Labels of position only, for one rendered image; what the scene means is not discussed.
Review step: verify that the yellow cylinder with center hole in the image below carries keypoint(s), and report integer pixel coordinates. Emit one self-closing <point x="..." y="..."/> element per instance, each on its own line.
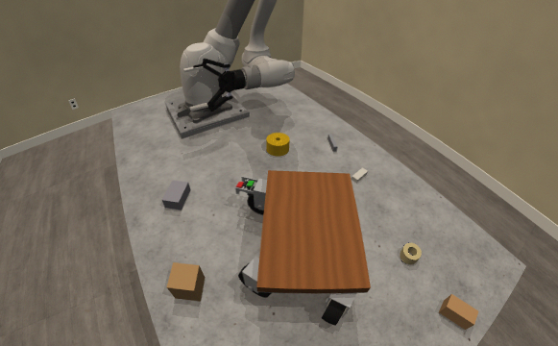
<point x="277" y="144"/>

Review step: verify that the dark grey metal bar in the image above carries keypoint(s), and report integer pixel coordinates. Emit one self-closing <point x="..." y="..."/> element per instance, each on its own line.
<point x="332" y="143"/>

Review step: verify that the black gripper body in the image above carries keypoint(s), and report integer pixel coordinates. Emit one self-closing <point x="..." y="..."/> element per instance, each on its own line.
<point x="237" y="80"/>

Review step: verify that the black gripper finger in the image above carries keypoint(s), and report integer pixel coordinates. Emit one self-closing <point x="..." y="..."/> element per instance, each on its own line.
<point x="211" y="104"/>
<point x="203" y="65"/>

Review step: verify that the tan cube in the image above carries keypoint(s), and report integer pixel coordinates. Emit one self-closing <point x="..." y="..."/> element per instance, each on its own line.
<point x="186" y="281"/>

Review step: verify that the beige roll of tape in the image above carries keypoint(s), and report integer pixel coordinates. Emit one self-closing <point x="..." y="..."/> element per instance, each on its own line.
<point x="414" y="250"/>

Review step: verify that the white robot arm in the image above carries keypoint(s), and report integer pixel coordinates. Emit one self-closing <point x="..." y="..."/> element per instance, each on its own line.
<point x="259" y="70"/>

